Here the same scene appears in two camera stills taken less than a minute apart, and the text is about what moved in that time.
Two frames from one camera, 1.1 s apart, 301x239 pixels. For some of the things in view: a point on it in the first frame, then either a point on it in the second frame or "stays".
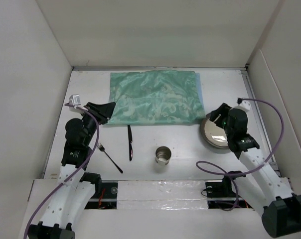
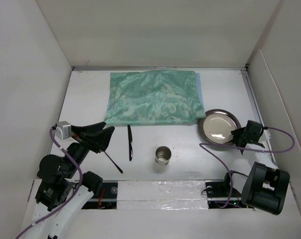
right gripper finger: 223,111 -> 240,147
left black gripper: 102,112 -> 100,135
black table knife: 130,143 stays
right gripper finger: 219,116 -> 238,134
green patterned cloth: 156,97 stays
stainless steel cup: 163,155 stays
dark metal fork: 102,149 stays
